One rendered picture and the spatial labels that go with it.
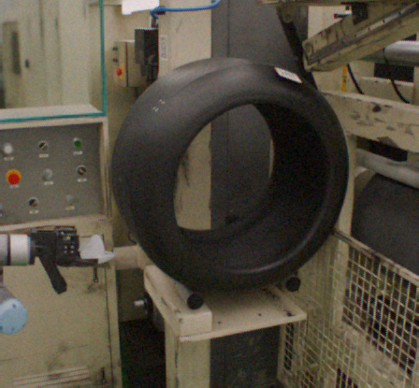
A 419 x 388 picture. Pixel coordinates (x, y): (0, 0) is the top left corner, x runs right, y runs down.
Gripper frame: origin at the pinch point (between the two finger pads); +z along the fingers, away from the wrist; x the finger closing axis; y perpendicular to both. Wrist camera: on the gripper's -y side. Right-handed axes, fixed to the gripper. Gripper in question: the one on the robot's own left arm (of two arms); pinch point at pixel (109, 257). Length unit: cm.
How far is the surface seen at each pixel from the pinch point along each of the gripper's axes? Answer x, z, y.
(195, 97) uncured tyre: -11.1, 13.7, 41.9
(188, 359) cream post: 28, 36, -49
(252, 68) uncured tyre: -9, 28, 50
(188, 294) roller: -7.4, 19.0, -7.5
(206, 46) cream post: 28, 30, 54
